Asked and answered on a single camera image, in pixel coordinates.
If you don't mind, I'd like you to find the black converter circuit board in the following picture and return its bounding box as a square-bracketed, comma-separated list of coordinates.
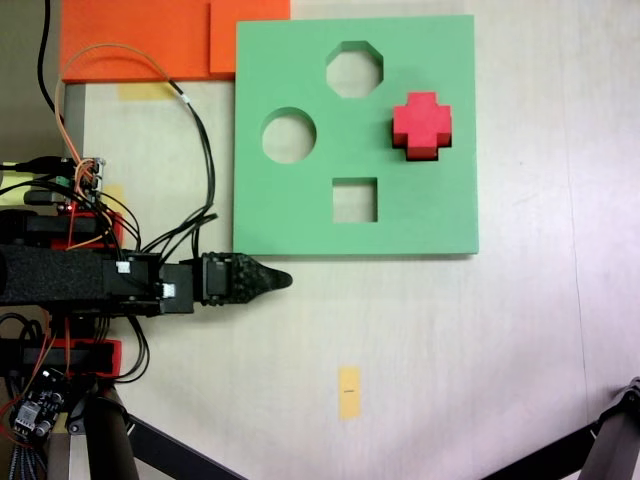
[9, 368, 69, 441]

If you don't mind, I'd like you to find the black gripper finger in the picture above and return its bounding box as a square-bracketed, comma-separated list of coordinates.
[229, 253, 294, 304]

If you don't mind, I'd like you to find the green shape sorter board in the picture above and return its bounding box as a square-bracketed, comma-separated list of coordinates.
[231, 14, 480, 260]

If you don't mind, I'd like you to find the driver circuit board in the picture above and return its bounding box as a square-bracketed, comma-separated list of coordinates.
[58, 156, 107, 207]

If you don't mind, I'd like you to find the thin black servo cable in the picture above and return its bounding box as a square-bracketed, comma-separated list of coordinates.
[168, 79, 220, 254]
[94, 314, 151, 384]

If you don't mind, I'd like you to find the black USB plug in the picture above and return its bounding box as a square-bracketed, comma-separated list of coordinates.
[0, 156, 64, 176]

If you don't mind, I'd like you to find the black power cable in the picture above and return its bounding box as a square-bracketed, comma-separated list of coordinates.
[38, 0, 64, 117]

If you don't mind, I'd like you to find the grey tripod leg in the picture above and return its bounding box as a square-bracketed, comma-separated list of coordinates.
[582, 375, 640, 480]

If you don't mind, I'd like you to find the braided grey cable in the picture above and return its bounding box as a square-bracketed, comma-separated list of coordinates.
[7, 442, 39, 480]

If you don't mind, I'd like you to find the yellow tape marker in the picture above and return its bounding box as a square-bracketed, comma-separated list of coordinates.
[338, 365, 362, 420]

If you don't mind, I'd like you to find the orange cable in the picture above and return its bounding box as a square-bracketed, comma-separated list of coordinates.
[53, 43, 176, 174]

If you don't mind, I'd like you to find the red cross columnar block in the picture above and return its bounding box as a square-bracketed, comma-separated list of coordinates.
[391, 92, 455, 163]

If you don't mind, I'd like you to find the red base clamp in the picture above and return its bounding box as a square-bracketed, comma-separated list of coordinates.
[47, 209, 126, 251]
[44, 319, 124, 377]

